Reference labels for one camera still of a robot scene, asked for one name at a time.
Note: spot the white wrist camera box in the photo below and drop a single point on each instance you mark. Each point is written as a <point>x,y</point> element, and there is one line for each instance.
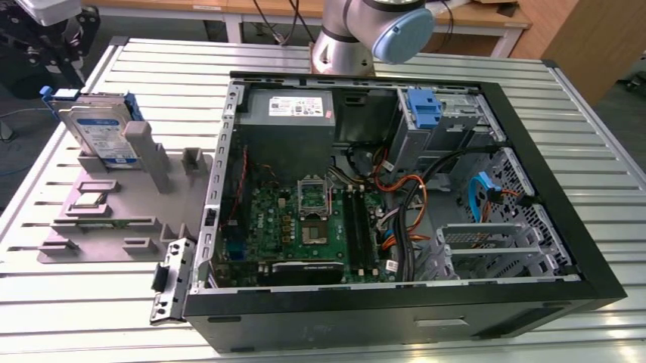
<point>51,11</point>

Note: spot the black mesh waste bin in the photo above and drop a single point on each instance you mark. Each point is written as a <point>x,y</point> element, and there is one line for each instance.
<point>25,90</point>

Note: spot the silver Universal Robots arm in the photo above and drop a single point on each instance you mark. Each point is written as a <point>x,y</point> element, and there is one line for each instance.
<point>348,56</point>

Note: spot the brown wooden cabinet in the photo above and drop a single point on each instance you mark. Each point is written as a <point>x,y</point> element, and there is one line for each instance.
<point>595,45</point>

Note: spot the grey power supply unit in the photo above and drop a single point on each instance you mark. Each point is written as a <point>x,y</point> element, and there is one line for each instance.
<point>281,147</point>

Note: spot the grey optical drive cage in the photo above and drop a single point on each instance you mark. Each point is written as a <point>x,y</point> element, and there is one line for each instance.
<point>454,117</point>

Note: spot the blue drive latch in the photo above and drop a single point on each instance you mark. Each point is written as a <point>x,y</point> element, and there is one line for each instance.
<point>420,109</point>

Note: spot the black graphics card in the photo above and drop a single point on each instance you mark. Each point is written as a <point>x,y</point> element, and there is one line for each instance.
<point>303,272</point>

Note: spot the CPU socket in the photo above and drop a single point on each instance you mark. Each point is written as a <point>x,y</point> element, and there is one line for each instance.
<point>315,233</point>

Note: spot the green RAM stick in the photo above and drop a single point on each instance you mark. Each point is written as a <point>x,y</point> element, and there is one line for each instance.
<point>116,224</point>

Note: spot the black open PC case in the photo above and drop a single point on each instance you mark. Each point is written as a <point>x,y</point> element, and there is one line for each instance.
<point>352,321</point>

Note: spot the black RAM slot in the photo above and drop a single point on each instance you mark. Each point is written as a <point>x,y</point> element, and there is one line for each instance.
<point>352,230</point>
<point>368,230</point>

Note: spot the grey expansion slot latch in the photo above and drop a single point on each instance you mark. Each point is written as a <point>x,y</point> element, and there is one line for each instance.
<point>173,272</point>

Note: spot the hard disk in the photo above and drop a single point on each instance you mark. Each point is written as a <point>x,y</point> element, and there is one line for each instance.
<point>100,132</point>

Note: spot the wooden desk white frame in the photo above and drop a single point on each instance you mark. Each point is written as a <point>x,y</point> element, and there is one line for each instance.
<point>484,20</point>
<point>151,4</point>

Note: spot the black chair base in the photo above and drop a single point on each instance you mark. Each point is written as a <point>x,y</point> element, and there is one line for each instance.
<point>632,81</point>

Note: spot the grey metal disk bay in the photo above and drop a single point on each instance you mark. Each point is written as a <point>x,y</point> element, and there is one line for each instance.
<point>504,228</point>

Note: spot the silver CPU chip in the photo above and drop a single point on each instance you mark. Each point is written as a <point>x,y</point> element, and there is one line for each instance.
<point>91,199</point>

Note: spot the green motherboard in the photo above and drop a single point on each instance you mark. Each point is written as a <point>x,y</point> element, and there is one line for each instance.
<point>272,223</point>

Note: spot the grey parts rack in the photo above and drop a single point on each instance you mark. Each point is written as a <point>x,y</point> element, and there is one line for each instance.
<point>131,211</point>

